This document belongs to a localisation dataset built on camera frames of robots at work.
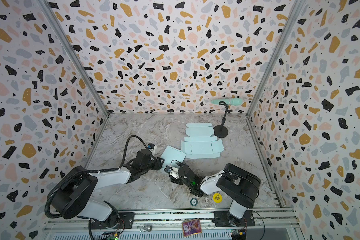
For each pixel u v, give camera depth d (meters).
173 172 0.75
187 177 0.66
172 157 0.94
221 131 1.11
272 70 0.95
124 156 0.65
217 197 0.81
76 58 0.87
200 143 1.04
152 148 0.83
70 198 0.43
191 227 0.71
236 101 0.84
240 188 0.47
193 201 0.80
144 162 0.70
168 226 0.73
